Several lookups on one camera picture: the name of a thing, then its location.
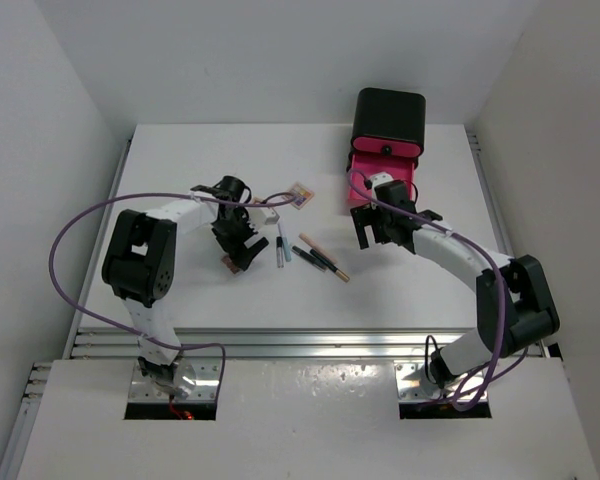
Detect aluminium front rail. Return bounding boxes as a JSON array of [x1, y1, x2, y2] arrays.
[[64, 327, 546, 360]]

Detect black gold mascara tube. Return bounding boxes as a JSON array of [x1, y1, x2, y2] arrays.
[[310, 248, 350, 283]]

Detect base mounting plate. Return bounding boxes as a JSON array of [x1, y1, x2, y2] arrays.
[[394, 358, 484, 404], [128, 358, 220, 403]]

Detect pink top drawer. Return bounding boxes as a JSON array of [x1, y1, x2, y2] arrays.
[[352, 136, 423, 158]]

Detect pink concealer stick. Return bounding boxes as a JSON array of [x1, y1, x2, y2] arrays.
[[298, 233, 337, 264]]

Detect dark green eyeliner pen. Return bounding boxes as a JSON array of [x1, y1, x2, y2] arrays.
[[291, 245, 327, 272]]

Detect pink drawer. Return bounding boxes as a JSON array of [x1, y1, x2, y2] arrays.
[[352, 136, 423, 158], [346, 152, 419, 200]]

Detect brown concealer palette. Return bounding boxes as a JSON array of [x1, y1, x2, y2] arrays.
[[221, 255, 241, 274]]

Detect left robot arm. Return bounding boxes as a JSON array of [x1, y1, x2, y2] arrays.
[[102, 176, 269, 394]]

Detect black drawer cabinet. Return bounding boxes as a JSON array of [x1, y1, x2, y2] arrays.
[[349, 87, 426, 160]]

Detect light blue mascara tube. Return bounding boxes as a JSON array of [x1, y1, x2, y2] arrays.
[[277, 220, 292, 262]]

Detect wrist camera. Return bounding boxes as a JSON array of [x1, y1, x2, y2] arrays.
[[249, 207, 280, 229], [369, 172, 394, 189]]

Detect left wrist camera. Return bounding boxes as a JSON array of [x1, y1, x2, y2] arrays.
[[249, 207, 280, 229]]

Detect colourful eyeshadow palette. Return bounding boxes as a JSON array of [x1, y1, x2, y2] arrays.
[[288, 182, 315, 210]]

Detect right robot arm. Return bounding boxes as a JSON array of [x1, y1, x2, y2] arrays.
[[351, 172, 560, 389]]

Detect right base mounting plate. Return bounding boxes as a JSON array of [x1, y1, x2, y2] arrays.
[[394, 358, 484, 404]]

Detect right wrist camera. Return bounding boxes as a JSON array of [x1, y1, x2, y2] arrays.
[[369, 172, 394, 189]]

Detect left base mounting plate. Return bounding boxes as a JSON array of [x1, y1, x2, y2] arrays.
[[128, 358, 220, 403]]

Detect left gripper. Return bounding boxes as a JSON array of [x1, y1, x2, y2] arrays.
[[210, 205, 267, 269]]

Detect clear lip gloss tube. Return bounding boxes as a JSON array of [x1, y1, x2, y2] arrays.
[[276, 236, 285, 269]]

